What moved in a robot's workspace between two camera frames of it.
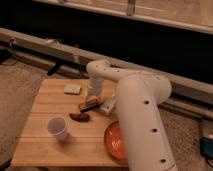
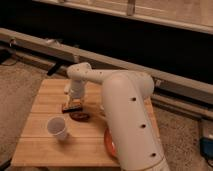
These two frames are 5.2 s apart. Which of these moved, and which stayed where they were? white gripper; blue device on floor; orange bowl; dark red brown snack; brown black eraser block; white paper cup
Moved: white gripper; brown black eraser block
Stayed: white paper cup; blue device on floor; orange bowl; dark red brown snack
